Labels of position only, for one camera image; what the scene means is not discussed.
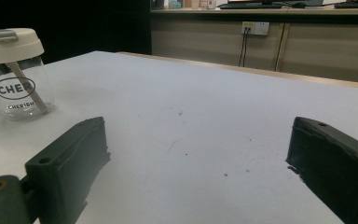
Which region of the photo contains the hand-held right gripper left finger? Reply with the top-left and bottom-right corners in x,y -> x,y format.
24,116 -> 112,224

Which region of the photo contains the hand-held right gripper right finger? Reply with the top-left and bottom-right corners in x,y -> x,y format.
285,116 -> 358,224

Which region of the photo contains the clear plastic cup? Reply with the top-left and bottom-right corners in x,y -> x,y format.
0,55 -> 56,121

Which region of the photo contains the cream cup lid grey strap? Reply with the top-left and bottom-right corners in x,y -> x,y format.
0,27 -> 46,65

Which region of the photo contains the beige drinking straw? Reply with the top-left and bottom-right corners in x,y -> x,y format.
6,61 -> 49,114

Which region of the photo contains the beige wooden counter cabinet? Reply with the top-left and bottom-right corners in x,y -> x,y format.
150,6 -> 358,85

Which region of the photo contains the white table mat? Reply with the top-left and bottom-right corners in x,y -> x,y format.
0,50 -> 358,224

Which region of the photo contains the black keyboard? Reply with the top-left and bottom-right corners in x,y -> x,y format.
218,2 -> 283,9
334,1 -> 358,9

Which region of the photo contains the black power cable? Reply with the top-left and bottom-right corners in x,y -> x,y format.
238,28 -> 247,67

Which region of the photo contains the white wall socket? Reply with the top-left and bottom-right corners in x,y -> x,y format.
241,21 -> 270,36

